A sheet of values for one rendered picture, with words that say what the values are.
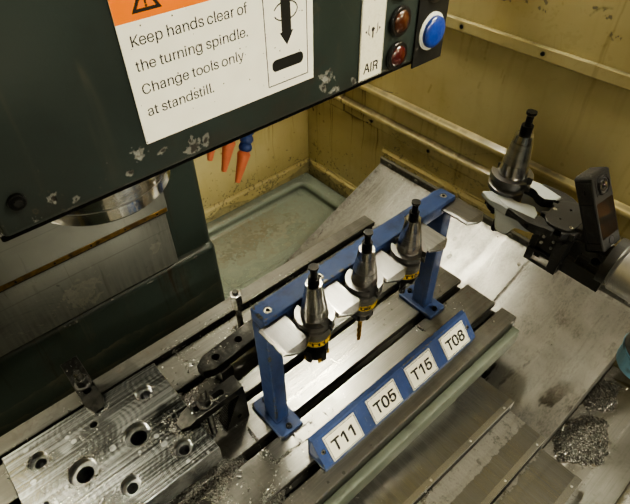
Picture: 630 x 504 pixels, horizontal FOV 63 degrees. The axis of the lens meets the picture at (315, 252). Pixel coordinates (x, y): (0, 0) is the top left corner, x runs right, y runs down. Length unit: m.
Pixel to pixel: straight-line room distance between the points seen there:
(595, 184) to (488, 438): 0.71
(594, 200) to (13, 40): 0.68
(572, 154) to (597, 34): 0.27
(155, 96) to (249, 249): 1.50
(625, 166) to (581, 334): 0.42
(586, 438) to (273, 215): 1.24
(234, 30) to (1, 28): 0.15
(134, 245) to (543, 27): 1.04
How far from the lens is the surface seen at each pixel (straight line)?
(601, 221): 0.80
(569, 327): 1.47
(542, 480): 1.33
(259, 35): 0.41
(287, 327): 0.80
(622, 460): 1.47
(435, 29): 0.55
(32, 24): 0.34
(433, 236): 0.96
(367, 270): 0.82
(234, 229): 1.94
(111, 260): 1.29
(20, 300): 1.26
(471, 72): 1.45
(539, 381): 1.42
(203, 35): 0.38
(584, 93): 1.32
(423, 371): 1.11
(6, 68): 0.34
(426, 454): 1.22
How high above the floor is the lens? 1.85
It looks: 44 degrees down
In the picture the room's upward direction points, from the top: 1 degrees counter-clockwise
